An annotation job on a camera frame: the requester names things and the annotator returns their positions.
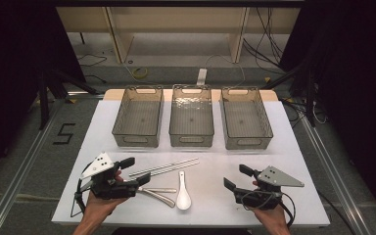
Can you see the white power strip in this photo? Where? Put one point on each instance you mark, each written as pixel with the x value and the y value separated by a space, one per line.
pixel 201 76

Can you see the person's left hand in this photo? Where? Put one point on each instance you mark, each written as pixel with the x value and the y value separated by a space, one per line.
pixel 99 205

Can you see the aluminium floor rail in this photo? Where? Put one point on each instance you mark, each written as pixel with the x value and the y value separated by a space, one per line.
pixel 19 169
pixel 333 169

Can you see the metal fork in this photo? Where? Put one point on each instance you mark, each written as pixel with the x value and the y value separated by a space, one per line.
pixel 163 199
pixel 163 190

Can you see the beige wooden shelf unit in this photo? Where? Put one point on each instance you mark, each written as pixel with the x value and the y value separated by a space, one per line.
pixel 176 19

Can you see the person's right hand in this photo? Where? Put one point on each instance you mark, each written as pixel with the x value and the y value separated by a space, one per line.
pixel 274 217

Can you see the metal chopstick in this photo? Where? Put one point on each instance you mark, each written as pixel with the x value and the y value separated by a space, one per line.
pixel 163 166
pixel 179 167

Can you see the black metal stand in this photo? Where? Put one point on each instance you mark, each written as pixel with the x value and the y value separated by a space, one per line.
pixel 43 98
pixel 310 98

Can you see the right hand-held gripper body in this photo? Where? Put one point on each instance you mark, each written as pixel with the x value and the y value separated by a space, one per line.
pixel 274 178

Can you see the clear grey plastic bin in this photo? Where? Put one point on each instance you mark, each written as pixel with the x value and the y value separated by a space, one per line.
pixel 192 120
pixel 140 120
pixel 243 122

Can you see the yellow tape roll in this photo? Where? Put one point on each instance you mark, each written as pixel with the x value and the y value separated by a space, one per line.
pixel 134 73

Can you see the white table sheet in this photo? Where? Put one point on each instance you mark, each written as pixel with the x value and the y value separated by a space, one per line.
pixel 274 156

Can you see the white ceramic spoon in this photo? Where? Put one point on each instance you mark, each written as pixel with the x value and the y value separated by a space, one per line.
pixel 183 200

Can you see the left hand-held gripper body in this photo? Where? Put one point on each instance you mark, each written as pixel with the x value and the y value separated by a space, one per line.
pixel 99 163

